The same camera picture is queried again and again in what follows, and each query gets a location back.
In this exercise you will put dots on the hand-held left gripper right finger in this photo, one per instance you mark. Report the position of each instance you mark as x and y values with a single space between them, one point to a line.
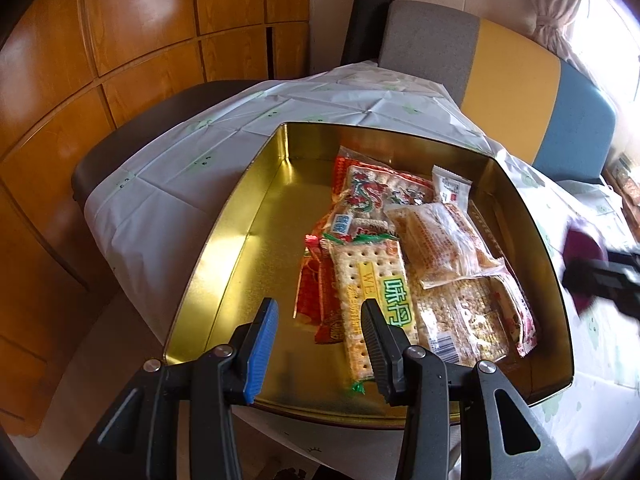
372 350

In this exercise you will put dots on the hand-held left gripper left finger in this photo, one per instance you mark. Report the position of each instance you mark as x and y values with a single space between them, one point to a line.
262 355

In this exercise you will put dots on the cloud print tablecloth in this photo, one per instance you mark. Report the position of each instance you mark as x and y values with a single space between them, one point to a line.
165 175

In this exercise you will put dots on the yellow green cracker packet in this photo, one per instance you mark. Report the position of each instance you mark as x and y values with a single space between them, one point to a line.
360 280

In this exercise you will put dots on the black rolled mat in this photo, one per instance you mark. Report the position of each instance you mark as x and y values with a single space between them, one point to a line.
367 15

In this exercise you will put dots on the wooden desk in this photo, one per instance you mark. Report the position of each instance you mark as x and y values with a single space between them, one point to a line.
622 180

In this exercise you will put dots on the window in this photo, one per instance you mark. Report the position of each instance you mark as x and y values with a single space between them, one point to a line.
610 50

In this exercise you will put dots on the clear brown crisp packet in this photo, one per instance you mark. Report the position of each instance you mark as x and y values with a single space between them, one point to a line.
440 245

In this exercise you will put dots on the large red snack bag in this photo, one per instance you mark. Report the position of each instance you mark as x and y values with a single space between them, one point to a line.
380 185

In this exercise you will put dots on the clear rice cake packet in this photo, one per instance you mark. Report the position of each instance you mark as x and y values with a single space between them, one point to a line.
465 320

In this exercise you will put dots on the tied floral curtain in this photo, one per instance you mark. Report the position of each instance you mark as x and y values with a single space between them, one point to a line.
560 5

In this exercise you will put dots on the dark brown table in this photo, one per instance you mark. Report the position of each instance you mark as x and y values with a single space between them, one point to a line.
150 110

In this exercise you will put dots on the gold tin box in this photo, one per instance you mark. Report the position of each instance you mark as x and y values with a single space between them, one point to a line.
260 260

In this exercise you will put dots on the grey yellow blue headboard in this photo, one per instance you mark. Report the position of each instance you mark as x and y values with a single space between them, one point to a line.
515 70

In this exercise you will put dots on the purple snack packet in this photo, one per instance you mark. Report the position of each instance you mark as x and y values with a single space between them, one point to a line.
582 242

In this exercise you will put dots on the white snack packet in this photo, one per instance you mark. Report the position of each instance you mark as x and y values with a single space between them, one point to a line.
452 185

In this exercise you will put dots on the small white blue candy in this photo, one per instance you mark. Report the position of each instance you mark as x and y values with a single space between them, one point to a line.
342 224

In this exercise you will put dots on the wooden wardrobe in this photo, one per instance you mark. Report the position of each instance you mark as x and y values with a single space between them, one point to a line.
125 20

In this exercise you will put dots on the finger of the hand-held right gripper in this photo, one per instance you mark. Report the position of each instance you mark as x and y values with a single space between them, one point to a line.
600 280

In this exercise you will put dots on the bright red snack wrapper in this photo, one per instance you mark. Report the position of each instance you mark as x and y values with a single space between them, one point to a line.
307 285

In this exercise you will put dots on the dark red candy packet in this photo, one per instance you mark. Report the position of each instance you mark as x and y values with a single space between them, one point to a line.
330 320

